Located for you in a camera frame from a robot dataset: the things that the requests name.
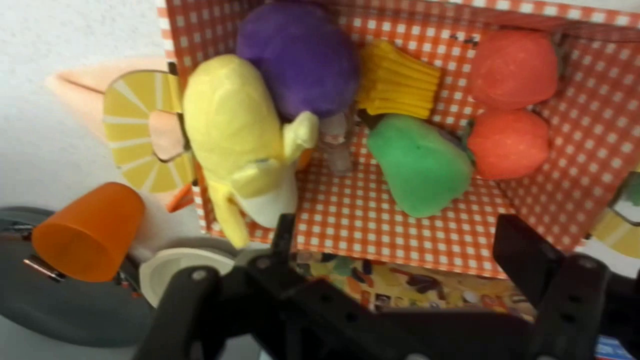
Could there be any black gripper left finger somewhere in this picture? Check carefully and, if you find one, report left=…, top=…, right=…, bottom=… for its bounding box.
left=135, top=212, right=315, bottom=360

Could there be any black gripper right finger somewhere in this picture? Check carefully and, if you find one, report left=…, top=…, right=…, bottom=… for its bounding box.
left=491, top=212, right=640, bottom=360

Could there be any yellow banana plush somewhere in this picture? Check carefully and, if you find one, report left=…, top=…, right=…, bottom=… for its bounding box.
left=179, top=52, right=321, bottom=252

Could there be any green pear plush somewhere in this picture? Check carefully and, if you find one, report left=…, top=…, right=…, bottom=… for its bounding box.
left=365, top=113, right=475, bottom=219

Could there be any purple plush toy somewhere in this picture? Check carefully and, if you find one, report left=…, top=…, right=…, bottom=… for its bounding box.
left=234, top=0, right=361, bottom=122

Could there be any orange checked cardboard basket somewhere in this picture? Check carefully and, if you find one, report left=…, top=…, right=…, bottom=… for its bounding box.
left=102, top=0, right=640, bottom=281

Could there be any clear plastic toy bottle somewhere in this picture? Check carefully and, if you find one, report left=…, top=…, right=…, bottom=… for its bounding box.
left=318, top=111, right=355, bottom=175

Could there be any beige bowl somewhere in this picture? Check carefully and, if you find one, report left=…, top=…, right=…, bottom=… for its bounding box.
left=127, top=192, right=242, bottom=309

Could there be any yellow ridged toy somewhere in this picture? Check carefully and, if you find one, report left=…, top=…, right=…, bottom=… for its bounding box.
left=353, top=38, right=445, bottom=122

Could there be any orange plastic cup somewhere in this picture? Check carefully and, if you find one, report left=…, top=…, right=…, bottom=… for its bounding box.
left=30, top=180, right=148, bottom=285

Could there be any dark grey pan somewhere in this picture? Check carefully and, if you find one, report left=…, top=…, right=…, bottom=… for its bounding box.
left=0, top=205, right=168, bottom=351

